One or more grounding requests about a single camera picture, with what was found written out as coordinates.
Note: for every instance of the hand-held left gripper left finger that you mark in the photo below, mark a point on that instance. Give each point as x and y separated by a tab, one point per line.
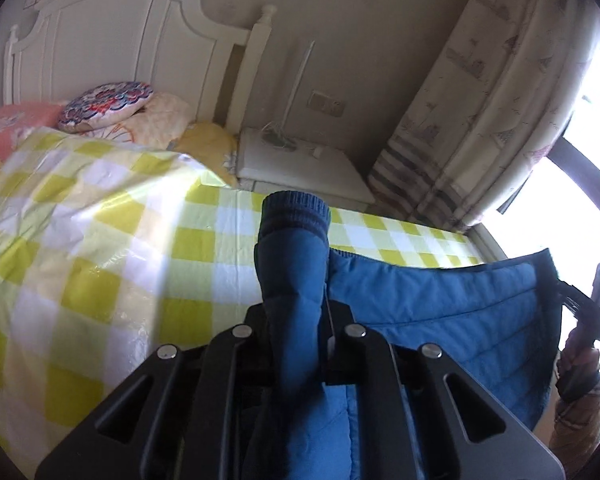
252	345

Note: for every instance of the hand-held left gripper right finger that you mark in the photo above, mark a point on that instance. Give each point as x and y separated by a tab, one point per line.
345	355

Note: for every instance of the blue puffer jacket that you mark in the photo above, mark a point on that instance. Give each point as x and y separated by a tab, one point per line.
430	310

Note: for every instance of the person's right forearm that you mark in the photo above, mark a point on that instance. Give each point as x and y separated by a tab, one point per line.
580	430

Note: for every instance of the person's right hand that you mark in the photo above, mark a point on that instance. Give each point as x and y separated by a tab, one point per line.
587	370

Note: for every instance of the window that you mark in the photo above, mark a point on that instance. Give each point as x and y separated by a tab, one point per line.
555	210

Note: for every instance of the white nightstand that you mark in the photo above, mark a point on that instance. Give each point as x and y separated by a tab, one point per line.
300	170

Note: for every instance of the yellow checked quilt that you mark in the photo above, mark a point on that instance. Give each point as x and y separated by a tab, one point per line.
80	240

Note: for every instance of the yellow pillow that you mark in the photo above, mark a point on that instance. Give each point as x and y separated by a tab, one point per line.
205	147

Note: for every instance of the printed curtain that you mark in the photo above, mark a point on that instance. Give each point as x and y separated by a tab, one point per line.
480	110

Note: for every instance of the cream floral pillow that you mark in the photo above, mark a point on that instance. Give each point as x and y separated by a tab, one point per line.
155	125

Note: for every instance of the white lamp pole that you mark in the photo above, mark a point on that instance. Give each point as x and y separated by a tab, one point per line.
297	85

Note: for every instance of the floral patterned cushion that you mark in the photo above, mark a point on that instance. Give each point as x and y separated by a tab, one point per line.
105	105

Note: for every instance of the white bed headboard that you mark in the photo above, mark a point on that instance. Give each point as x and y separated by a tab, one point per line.
130	45

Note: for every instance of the pink pillow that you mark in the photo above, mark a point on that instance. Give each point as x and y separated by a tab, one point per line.
10	127

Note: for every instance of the wall socket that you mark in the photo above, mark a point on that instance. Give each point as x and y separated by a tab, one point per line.
325	104

